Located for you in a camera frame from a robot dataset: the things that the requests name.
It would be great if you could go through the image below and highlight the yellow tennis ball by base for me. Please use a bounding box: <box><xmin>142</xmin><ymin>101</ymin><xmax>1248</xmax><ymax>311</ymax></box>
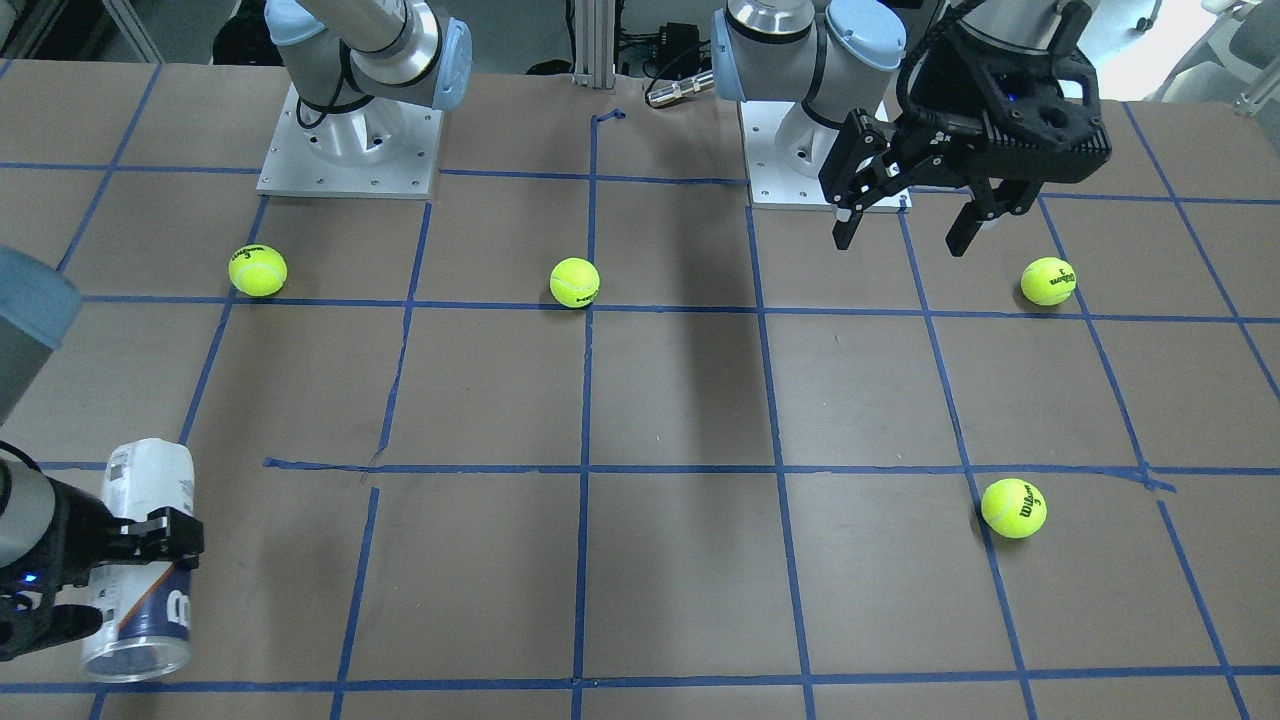
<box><xmin>549</xmin><ymin>258</ymin><xmax>602</xmax><ymax>309</ymax></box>

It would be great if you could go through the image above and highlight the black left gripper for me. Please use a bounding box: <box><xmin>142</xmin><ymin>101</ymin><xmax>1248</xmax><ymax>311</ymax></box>
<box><xmin>819</xmin><ymin>26</ymin><xmax>1114</xmax><ymax>258</ymax></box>

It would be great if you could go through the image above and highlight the near yellow tennis ball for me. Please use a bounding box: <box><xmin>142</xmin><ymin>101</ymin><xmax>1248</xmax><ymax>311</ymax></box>
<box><xmin>227</xmin><ymin>243</ymin><xmax>288</xmax><ymax>297</ymax></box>

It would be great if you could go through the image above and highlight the aluminium frame post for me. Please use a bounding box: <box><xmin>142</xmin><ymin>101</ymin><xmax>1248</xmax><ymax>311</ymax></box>
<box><xmin>571</xmin><ymin>0</ymin><xmax>618</xmax><ymax>92</ymax></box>

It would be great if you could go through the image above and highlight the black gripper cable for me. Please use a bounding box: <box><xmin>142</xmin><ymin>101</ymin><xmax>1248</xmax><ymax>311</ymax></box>
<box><xmin>896</xmin><ymin>0</ymin><xmax>986</xmax><ymax>126</ymax></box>

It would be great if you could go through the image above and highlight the far yellow tennis ball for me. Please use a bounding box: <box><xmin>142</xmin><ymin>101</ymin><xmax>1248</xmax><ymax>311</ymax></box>
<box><xmin>980</xmin><ymin>478</ymin><xmax>1048</xmax><ymax>539</ymax></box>

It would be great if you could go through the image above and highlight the white blue tennis ball can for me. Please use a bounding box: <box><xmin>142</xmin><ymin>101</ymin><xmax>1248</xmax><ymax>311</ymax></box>
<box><xmin>79</xmin><ymin>438</ymin><xmax>196</xmax><ymax>684</ymax></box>

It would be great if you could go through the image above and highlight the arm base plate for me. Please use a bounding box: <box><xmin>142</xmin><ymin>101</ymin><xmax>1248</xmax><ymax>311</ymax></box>
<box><xmin>256</xmin><ymin>87</ymin><xmax>445</xmax><ymax>201</ymax></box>
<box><xmin>739</xmin><ymin>100</ymin><xmax>913</xmax><ymax>211</ymax></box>

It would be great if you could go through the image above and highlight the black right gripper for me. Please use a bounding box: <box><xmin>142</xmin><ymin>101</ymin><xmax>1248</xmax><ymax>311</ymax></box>
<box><xmin>1</xmin><ymin>478</ymin><xmax>205</xmax><ymax>662</ymax></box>

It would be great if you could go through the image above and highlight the middle yellow tennis ball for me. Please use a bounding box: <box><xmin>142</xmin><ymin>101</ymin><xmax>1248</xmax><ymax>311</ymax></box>
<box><xmin>1019</xmin><ymin>258</ymin><xmax>1076</xmax><ymax>307</ymax></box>

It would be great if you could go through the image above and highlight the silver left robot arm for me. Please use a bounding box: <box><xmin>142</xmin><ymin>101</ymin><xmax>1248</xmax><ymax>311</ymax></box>
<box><xmin>710</xmin><ymin>1</ymin><xmax>1112</xmax><ymax>258</ymax></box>

